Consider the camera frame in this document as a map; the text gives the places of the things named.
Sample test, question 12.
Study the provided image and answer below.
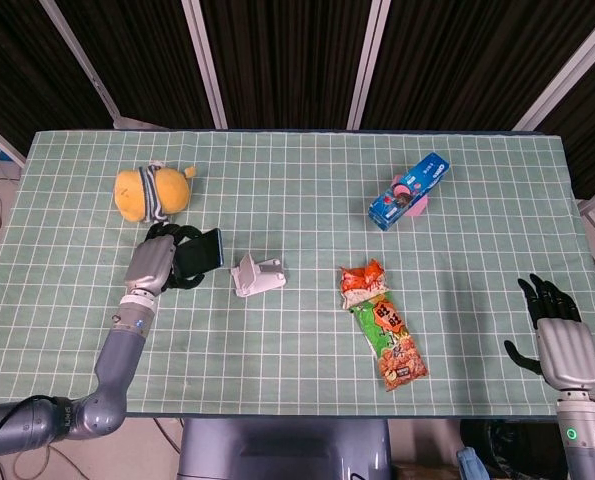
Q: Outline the black smartphone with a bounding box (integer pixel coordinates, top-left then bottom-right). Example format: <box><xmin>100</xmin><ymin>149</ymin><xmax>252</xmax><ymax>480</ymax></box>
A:
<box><xmin>174</xmin><ymin>228</ymin><xmax>225</xmax><ymax>278</ymax></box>

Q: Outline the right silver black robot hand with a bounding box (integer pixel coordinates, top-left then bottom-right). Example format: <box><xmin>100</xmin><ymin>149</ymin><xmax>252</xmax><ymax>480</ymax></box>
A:
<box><xmin>503</xmin><ymin>273</ymin><xmax>595</xmax><ymax>392</ymax></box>

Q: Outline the blue white striped scarf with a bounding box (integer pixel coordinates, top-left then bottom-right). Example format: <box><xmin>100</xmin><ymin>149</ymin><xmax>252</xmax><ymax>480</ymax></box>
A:
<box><xmin>137</xmin><ymin>159</ymin><xmax>172</xmax><ymax>227</ymax></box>

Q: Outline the green checked tablecloth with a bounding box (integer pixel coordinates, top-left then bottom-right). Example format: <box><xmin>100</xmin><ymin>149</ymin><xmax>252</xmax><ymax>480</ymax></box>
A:
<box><xmin>0</xmin><ymin>130</ymin><xmax>595</xmax><ymax>417</ymax></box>

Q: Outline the green orange snack bag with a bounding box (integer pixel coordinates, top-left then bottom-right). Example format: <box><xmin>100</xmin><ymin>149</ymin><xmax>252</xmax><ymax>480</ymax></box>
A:
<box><xmin>351</xmin><ymin>294</ymin><xmax>429</xmax><ymax>393</ymax></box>

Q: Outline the orange snack packet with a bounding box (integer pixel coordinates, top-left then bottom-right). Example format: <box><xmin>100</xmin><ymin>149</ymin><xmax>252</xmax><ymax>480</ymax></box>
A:
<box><xmin>339</xmin><ymin>258</ymin><xmax>391</xmax><ymax>311</ymax></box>

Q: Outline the blue cloth item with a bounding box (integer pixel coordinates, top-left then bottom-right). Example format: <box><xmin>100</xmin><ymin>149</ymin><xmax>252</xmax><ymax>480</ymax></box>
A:
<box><xmin>455</xmin><ymin>446</ymin><xmax>486</xmax><ymax>480</ymax></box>

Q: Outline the grey robot torso base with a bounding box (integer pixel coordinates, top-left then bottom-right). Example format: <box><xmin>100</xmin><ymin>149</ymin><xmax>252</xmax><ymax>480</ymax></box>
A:
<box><xmin>176</xmin><ymin>417</ymin><xmax>393</xmax><ymax>480</ymax></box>

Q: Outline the white folding phone stand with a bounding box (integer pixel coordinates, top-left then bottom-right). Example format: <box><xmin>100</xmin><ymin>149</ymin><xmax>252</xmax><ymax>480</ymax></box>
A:
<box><xmin>230</xmin><ymin>252</ymin><xmax>287</xmax><ymax>300</ymax></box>

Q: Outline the yellow plush toy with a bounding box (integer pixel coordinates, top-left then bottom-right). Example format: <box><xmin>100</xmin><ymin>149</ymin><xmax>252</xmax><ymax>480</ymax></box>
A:
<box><xmin>114</xmin><ymin>162</ymin><xmax>198</xmax><ymax>224</ymax></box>

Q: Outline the blue Oreo cookie box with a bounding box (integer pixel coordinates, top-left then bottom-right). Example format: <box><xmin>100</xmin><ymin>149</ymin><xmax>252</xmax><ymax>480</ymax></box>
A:
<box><xmin>367</xmin><ymin>152</ymin><xmax>451</xmax><ymax>232</ymax></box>

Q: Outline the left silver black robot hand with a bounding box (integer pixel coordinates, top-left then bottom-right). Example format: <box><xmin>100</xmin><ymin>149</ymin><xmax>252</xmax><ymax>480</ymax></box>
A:
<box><xmin>123</xmin><ymin>223</ymin><xmax>211</xmax><ymax>303</ymax></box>

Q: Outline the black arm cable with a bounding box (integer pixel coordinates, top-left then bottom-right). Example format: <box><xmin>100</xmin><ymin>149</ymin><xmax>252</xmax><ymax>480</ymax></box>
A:
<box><xmin>0</xmin><ymin>394</ymin><xmax>53</xmax><ymax>461</ymax></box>

